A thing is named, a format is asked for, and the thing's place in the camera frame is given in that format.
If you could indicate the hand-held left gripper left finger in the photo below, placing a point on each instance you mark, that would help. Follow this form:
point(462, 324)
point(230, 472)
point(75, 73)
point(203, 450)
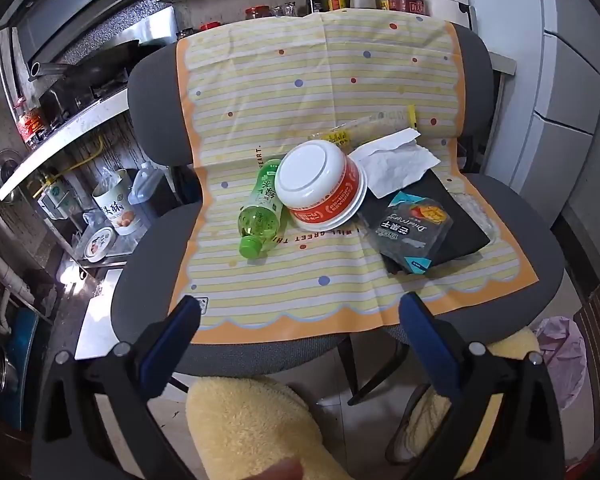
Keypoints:
point(167, 345)

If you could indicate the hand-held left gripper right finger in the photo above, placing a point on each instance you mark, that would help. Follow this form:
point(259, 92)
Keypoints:
point(430, 345)

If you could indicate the bin with pink bag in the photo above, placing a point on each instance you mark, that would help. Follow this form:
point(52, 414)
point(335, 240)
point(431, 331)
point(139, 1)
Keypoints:
point(562, 360)

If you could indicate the white paper tissue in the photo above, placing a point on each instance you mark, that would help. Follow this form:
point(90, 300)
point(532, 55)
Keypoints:
point(395, 165)

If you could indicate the clear packet with yellow label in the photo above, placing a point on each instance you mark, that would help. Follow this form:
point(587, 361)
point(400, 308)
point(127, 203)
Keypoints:
point(380, 122)

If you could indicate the white floor board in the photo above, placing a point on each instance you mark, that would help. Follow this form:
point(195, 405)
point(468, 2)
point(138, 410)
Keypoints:
point(100, 320)

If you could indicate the left yellow fluffy slipper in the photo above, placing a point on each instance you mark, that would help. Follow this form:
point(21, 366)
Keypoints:
point(250, 425)

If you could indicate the black snack packet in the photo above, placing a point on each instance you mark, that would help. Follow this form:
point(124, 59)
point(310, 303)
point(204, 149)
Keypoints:
point(405, 230)

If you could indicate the black flat pouch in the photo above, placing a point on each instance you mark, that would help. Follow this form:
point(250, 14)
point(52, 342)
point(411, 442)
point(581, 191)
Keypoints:
point(462, 230)

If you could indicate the tin can lid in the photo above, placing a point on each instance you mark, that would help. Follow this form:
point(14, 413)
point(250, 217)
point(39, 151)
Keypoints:
point(99, 244)

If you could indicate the round tin can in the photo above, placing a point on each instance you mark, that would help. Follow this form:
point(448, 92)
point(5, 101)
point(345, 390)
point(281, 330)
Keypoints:
point(115, 205)

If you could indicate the green plastic bottle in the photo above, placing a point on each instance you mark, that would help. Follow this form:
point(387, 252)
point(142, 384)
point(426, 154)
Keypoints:
point(260, 220)

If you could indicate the clear plastic jug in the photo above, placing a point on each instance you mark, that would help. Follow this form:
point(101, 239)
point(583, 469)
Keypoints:
point(147, 185)

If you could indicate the white drain pipe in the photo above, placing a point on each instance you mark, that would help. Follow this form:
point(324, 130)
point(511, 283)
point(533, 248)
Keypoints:
point(7, 280)

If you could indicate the white and orange bowl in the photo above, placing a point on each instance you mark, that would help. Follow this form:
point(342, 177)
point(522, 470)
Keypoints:
point(310, 170)

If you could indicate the white kitchen counter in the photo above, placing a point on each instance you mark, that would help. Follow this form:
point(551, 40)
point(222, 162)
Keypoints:
point(55, 150)

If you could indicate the grey office chair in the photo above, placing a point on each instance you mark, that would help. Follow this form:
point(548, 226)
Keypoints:
point(150, 110)

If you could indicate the steel pot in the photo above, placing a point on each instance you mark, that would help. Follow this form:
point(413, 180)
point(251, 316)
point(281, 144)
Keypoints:
point(2, 175)

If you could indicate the red labelled jar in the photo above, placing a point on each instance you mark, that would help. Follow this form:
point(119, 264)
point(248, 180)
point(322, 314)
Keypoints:
point(30, 122)

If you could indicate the gas stove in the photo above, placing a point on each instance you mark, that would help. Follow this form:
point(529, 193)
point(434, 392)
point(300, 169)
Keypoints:
point(75, 100)

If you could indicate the yellow striped dotted mat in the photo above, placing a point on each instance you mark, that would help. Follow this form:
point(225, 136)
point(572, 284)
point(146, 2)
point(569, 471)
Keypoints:
point(305, 85)

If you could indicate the grey refrigerator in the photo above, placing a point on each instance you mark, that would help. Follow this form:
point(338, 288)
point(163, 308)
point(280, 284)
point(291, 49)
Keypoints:
point(555, 85)

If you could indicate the black wok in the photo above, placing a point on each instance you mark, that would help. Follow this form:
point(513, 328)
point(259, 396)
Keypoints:
point(100, 62)

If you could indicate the steel range hood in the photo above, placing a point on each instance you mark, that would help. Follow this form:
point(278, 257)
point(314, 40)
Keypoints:
point(80, 0)

